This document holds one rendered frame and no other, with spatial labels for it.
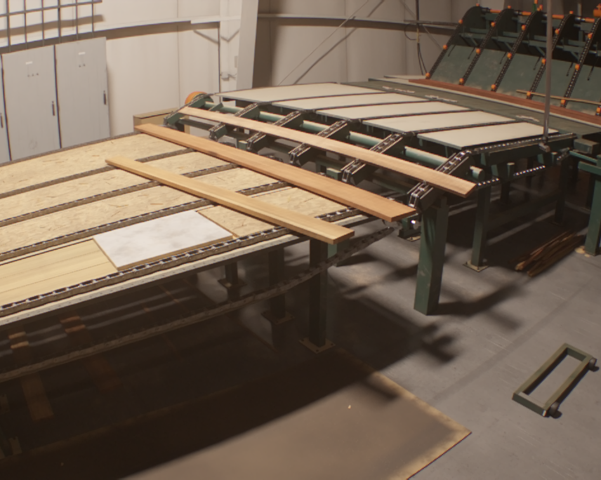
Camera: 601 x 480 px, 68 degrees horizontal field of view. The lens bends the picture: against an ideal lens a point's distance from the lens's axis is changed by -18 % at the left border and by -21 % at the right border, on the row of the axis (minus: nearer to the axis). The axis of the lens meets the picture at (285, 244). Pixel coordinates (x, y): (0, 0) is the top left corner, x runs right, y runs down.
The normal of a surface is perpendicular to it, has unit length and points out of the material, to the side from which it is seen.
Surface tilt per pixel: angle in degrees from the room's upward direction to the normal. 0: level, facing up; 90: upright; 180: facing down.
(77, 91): 90
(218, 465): 0
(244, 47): 99
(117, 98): 89
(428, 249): 90
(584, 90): 47
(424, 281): 90
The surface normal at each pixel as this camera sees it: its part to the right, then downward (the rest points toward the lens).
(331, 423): -0.02, -0.92
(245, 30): 0.57, 0.45
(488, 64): -0.61, -0.46
